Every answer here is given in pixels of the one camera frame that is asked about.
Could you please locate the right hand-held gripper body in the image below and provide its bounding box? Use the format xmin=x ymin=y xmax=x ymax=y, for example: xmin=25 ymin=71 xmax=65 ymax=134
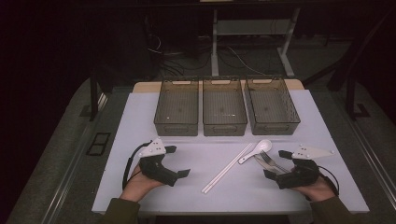
xmin=275 ymin=144 xmax=336 ymax=190

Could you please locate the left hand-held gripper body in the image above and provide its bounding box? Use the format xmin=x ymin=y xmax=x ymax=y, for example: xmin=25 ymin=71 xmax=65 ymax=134
xmin=138 ymin=137 xmax=179 ymax=188

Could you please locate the dark metal fork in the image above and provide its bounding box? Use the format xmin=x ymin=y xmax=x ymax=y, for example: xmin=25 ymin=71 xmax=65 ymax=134
xmin=253 ymin=154 xmax=286 ymax=175

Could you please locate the white ceramic spoon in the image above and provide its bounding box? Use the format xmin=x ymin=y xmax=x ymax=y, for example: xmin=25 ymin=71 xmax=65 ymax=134
xmin=237 ymin=138 xmax=274 ymax=165

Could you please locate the grey translucent plastic basket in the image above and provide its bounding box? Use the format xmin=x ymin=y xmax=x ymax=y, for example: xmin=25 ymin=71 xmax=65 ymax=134
xmin=153 ymin=77 xmax=200 ymax=137
xmin=245 ymin=76 xmax=302 ymax=136
xmin=202 ymin=77 xmax=249 ymax=137

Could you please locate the person's left hand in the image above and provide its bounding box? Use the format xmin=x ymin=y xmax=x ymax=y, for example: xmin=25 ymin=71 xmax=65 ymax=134
xmin=119 ymin=163 xmax=164 ymax=203

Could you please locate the person's right hand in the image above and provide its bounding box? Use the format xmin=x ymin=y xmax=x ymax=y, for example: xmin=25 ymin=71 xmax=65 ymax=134
xmin=291 ymin=175 xmax=337 ymax=203

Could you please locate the wooden table board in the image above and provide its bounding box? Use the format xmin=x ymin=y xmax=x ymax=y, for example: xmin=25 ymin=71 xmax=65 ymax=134
xmin=132 ymin=78 xmax=305 ymax=94

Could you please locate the black metal stand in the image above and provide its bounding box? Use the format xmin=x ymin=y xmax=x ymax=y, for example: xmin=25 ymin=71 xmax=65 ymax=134
xmin=326 ymin=8 xmax=396 ymax=121

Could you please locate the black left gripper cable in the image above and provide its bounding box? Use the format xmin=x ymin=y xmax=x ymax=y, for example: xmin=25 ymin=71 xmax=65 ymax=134
xmin=121 ymin=140 xmax=153 ymax=191

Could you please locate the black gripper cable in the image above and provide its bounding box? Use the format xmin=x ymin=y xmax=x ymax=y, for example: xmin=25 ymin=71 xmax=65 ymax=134
xmin=121 ymin=140 xmax=153 ymax=191
xmin=317 ymin=164 xmax=341 ymax=198

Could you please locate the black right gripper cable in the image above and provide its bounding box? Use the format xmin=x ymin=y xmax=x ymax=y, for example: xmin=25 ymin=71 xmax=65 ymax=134
xmin=317 ymin=164 xmax=341 ymax=198

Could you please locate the bundle of black floor cables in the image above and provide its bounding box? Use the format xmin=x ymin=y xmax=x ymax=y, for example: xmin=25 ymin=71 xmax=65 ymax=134
xmin=144 ymin=15 xmax=213 ymax=78

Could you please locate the white floor cable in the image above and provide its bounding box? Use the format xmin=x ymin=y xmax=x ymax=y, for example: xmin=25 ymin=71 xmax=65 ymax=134
xmin=226 ymin=46 xmax=266 ymax=77

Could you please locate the white metal desk frame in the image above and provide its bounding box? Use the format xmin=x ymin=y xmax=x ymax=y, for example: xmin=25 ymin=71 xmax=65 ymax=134
xmin=210 ymin=7 xmax=302 ymax=78

